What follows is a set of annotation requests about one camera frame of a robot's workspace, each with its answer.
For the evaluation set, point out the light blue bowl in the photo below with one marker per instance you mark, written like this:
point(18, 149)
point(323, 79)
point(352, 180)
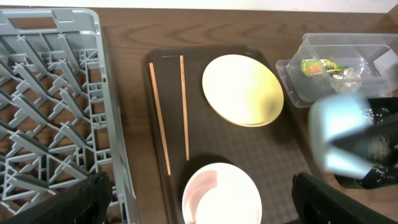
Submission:
point(332, 118)

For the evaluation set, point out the green orange snack wrapper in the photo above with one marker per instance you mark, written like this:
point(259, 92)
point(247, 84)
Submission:
point(311, 67)

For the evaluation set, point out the grey plastic dish rack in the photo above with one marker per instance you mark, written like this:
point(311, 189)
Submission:
point(60, 113)

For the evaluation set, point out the wooden chopstick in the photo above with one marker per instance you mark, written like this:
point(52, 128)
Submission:
point(159, 117)
point(184, 107)

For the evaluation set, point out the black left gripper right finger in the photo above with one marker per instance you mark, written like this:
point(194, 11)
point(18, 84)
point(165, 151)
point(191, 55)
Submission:
point(317, 202)

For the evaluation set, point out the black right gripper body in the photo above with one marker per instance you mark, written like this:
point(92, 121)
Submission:
point(377, 143)

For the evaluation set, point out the black waste tray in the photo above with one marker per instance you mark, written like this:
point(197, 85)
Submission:
point(379, 175)

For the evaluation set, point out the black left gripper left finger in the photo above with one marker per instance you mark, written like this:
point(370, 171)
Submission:
point(84, 202)

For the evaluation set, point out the dark brown serving tray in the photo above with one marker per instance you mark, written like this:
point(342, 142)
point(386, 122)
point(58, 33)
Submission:
point(268, 154)

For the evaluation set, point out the pink white bowl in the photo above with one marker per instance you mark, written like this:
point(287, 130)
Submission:
point(221, 193)

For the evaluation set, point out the clear plastic bin lid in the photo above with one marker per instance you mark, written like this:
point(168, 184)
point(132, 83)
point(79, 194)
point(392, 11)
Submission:
point(292, 93)

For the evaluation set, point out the yellow round plate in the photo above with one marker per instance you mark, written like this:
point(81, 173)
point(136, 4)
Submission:
point(242, 90)

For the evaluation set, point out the clear plastic bin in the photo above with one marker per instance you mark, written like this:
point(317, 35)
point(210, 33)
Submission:
point(375, 54)

